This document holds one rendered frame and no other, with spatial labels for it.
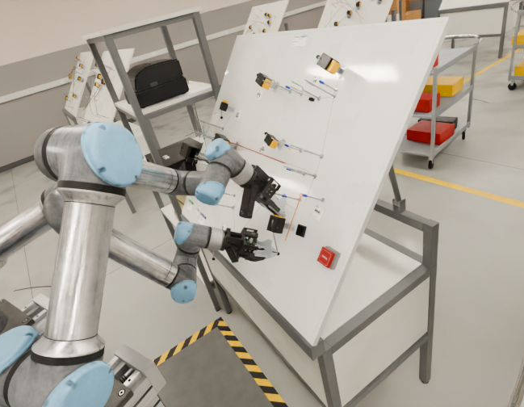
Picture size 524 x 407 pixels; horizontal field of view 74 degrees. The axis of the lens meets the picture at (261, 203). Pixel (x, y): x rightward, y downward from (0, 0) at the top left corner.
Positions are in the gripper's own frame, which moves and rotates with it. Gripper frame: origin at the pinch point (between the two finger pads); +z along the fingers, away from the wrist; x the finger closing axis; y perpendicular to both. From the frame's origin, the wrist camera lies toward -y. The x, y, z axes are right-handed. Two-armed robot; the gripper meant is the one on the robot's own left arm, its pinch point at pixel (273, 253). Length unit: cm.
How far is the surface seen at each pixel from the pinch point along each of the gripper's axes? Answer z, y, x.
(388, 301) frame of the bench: 43.5, 3.5, -13.5
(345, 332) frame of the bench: 27.2, -3.0, -24.2
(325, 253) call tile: 8.8, 19.6, -9.8
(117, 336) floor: -47, -174, 23
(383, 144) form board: 15, 49, 11
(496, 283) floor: 168, -33, 32
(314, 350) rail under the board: 14.0, -3.0, -31.2
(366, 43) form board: 9, 62, 46
